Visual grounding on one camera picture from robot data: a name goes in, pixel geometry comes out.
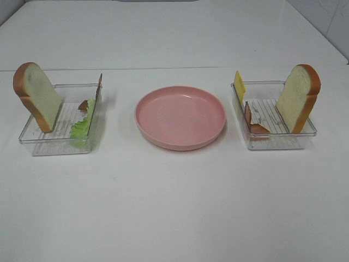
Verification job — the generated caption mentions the yellow cheese slice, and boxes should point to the yellow cheese slice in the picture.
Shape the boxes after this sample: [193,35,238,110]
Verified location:
[233,70,246,105]

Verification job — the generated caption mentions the bacon strip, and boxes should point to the bacon strip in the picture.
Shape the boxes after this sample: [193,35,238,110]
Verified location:
[244,102,270,141]
[78,74,103,111]

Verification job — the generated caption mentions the green lettuce leaf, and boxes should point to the green lettuce leaf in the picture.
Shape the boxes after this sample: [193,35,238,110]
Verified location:
[70,98,96,148]

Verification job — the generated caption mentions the bread slice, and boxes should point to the bread slice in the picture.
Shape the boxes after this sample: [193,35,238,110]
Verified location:
[13,62,62,133]
[276,64,321,133]

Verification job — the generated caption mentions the pink round plate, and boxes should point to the pink round plate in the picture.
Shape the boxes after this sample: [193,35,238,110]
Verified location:
[135,86,226,151]

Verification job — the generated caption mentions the right clear plastic tray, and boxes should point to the right clear plastic tray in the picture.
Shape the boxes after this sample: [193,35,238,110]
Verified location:
[231,81,317,150]

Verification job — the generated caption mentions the clear plastic tray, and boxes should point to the clear plastic tray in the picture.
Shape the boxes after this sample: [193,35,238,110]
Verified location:
[231,81,317,150]
[19,83,101,156]

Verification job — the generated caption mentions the left clear plastic tray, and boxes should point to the left clear plastic tray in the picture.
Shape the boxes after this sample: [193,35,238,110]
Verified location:
[19,83,101,156]

